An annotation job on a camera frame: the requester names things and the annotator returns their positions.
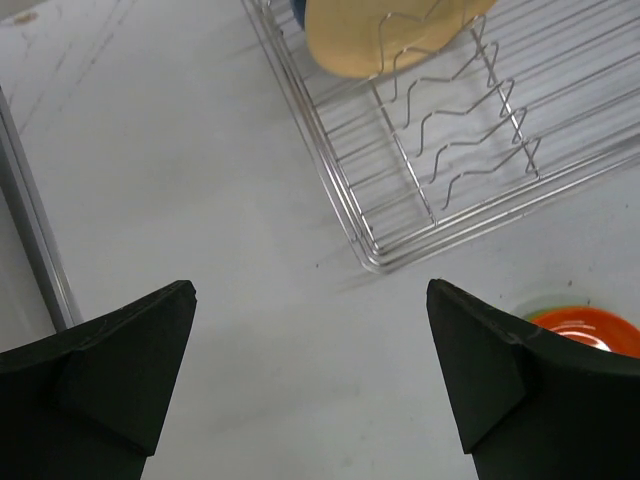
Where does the tan orange plate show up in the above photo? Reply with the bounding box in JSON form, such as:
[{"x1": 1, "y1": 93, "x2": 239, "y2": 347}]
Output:
[{"x1": 304, "y1": 0, "x2": 496, "y2": 79}]

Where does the lime green plate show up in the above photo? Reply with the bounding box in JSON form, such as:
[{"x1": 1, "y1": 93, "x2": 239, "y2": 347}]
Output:
[{"x1": 518, "y1": 306, "x2": 572, "y2": 322}]

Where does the rear blue plate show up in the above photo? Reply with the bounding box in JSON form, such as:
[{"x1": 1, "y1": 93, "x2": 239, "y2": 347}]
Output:
[{"x1": 289, "y1": 0, "x2": 306, "y2": 30}]

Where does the metal rail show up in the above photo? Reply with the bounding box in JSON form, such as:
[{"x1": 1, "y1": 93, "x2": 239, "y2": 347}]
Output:
[{"x1": 1, "y1": 97, "x2": 82, "y2": 332}]

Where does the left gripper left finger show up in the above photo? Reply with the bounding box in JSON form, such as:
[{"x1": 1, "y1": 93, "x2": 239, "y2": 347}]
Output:
[{"x1": 1, "y1": 280, "x2": 197, "y2": 479}]

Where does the wire dish rack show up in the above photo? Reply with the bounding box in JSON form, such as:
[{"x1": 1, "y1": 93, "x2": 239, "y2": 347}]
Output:
[{"x1": 244, "y1": 1, "x2": 639, "y2": 273}]

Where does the small orange plate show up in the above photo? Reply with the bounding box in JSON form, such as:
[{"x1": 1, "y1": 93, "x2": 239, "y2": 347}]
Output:
[{"x1": 529, "y1": 306, "x2": 639, "y2": 358}]

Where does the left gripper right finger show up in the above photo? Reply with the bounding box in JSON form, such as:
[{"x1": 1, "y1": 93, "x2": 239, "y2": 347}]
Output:
[{"x1": 426, "y1": 279, "x2": 639, "y2": 479}]

